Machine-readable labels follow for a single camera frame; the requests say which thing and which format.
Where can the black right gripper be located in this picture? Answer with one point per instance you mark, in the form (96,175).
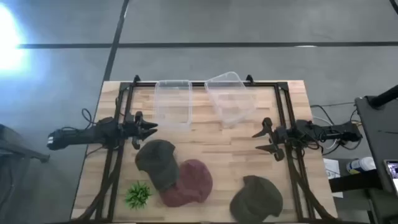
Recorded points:
(280,137)

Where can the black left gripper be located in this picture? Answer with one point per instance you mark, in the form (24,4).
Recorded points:
(134,130)

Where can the dark green cap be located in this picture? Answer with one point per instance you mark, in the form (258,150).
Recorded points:
(157,161)
(256,200)

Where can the dark red cap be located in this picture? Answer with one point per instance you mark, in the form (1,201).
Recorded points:
(192,183)

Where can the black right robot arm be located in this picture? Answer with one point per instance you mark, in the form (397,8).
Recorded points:
(323,132)

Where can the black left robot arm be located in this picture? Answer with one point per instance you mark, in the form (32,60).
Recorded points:
(90,135)

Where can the clear plastic bin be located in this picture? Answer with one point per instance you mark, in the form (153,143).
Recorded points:
(173,105)
(231,99)

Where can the small green artificial plant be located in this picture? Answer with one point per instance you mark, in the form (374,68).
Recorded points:
(137,195)

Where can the white paper sheet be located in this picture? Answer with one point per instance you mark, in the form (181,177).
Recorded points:
(332,169)

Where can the white plastic bottle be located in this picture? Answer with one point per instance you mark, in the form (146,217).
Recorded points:
(362,165)

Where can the black side desk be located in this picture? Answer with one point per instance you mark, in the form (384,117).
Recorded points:
(376,130)

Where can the black pole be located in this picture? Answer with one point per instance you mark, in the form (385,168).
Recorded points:
(385,97)

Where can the tablet screen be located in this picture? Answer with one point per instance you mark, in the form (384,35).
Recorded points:
(393,174)

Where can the black metal frame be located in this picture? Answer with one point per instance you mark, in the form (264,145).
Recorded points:
(202,84)

